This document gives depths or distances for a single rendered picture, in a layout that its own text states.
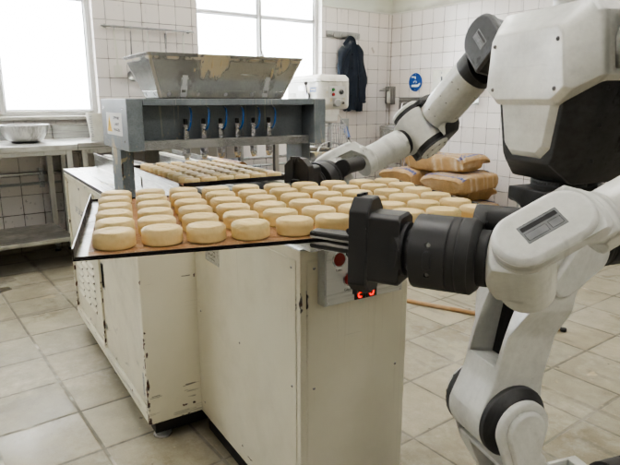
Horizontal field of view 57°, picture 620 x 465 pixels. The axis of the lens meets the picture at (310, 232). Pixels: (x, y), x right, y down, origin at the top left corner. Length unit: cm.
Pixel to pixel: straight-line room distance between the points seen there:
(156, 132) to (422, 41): 484
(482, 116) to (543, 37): 489
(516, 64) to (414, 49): 546
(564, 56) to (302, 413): 98
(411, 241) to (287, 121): 153
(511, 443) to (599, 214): 63
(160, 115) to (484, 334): 124
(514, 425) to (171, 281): 121
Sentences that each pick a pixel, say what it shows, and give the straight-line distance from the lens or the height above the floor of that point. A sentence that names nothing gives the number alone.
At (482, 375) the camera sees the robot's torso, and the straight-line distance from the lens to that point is 118.
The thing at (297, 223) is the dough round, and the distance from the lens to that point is 73.
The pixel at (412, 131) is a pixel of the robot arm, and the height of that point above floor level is 110.
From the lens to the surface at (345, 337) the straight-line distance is 145.
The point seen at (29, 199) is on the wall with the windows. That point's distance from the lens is 495.
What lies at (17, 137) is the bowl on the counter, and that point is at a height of 93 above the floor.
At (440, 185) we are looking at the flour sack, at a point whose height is 45.
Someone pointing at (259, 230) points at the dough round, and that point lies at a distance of 72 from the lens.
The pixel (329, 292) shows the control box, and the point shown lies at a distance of 134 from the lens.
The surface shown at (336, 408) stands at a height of 40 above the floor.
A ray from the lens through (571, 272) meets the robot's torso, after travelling 112.
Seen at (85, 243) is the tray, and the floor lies 100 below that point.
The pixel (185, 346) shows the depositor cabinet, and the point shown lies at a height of 34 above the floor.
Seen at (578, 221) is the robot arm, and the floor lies 106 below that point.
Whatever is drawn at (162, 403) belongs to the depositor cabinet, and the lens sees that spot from 211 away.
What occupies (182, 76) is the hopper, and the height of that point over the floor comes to 125.
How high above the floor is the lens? 118
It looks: 13 degrees down
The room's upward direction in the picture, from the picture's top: straight up
